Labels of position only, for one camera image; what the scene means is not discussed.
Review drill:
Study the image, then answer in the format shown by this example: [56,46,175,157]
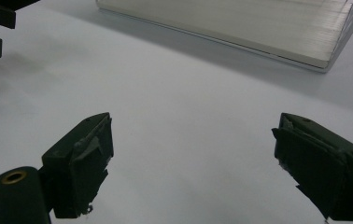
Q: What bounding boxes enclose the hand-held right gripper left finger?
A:
[41,112,115,219]

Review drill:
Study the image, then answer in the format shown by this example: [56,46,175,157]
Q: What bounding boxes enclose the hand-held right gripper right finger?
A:
[271,112,353,222]

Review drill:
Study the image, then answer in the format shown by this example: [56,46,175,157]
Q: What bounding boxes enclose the white flat box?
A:
[95,0,353,74]

